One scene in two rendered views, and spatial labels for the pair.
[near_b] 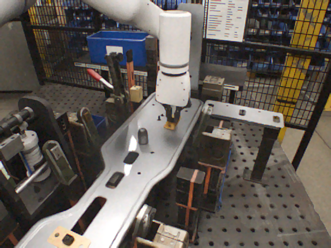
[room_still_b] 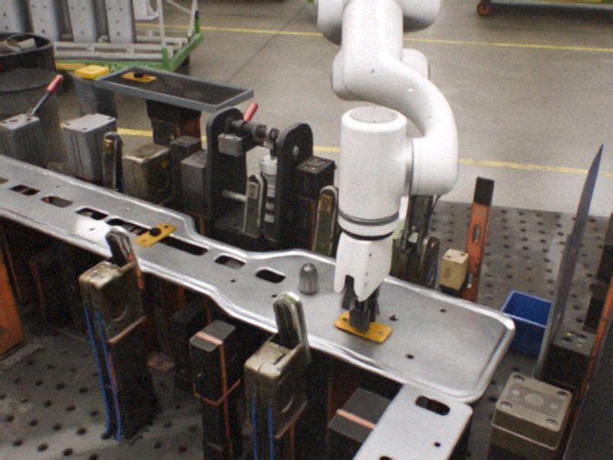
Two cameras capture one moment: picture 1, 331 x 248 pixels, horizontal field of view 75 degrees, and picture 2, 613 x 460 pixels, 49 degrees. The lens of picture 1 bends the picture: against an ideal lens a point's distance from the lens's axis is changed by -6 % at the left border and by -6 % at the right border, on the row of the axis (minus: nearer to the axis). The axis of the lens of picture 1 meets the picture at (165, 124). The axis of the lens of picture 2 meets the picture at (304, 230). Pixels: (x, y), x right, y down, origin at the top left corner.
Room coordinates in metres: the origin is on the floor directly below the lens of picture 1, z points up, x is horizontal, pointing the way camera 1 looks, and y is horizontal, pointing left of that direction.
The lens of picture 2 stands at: (0.70, -0.84, 1.65)
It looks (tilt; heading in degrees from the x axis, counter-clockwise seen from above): 30 degrees down; 100
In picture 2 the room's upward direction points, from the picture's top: straight up
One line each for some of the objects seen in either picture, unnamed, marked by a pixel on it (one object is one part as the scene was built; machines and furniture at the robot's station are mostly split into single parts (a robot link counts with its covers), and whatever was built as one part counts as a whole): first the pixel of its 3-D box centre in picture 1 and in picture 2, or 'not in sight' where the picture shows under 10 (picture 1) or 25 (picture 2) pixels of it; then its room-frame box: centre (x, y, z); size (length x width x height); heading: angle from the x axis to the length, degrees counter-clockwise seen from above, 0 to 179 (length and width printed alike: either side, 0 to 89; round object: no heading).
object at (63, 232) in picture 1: (68, 240); (155, 232); (0.22, 0.19, 1.01); 0.08 x 0.04 x 0.01; 68
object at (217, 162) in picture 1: (210, 173); (276, 440); (0.53, -0.15, 0.87); 0.12 x 0.09 x 0.35; 69
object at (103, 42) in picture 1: (121, 47); not in sight; (1.21, 0.23, 1.10); 0.30 x 0.17 x 0.13; 76
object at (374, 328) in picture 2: (172, 120); (362, 324); (0.64, -0.02, 1.01); 0.08 x 0.04 x 0.01; 159
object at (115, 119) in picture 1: (121, 137); (410, 319); (0.72, 0.18, 0.88); 0.07 x 0.06 x 0.35; 69
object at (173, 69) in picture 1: (173, 65); (368, 214); (0.64, -0.02, 1.20); 0.09 x 0.08 x 0.03; 69
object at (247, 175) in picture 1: (264, 152); not in sight; (0.67, -0.39, 0.84); 0.11 x 0.06 x 0.29; 69
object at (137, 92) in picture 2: not in sight; (171, 88); (0.13, 0.58, 1.16); 0.37 x 0.14 x 0.02; 159
